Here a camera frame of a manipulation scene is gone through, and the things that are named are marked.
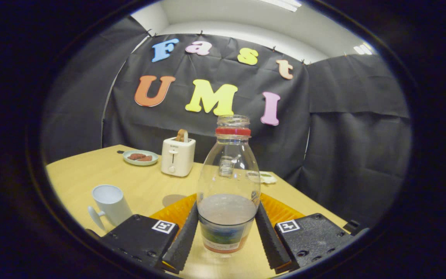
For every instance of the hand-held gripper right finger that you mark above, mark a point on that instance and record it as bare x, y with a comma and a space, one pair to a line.
271, 240

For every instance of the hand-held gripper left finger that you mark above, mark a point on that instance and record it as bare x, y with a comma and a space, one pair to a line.
182, 240

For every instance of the round brown coaster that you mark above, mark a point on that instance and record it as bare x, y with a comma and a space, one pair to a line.
170, 199

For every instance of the clear plastic juice bottle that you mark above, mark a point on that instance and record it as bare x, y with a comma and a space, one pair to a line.
227, 217

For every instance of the pale blue cup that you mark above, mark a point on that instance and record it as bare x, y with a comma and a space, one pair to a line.
112, 205

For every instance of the small white dish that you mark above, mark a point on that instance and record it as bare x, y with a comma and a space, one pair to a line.
269, 178

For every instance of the white toaster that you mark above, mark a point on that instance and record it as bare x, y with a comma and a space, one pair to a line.
177, 157

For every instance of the brown meat piece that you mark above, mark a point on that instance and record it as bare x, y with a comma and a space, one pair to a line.
146, 158
136, 156

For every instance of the pale green plate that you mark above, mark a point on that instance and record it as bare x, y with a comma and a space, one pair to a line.
130, 161

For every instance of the brown toast slice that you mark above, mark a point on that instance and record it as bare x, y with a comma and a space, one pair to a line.
181, 135

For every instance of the light wooden table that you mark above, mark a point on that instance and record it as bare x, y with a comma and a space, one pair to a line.
91, 170

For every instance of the small ceiling light panel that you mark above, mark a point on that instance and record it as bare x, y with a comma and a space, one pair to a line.
363, 49

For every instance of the long ceiling light panel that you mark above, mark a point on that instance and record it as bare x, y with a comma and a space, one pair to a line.
283, 4

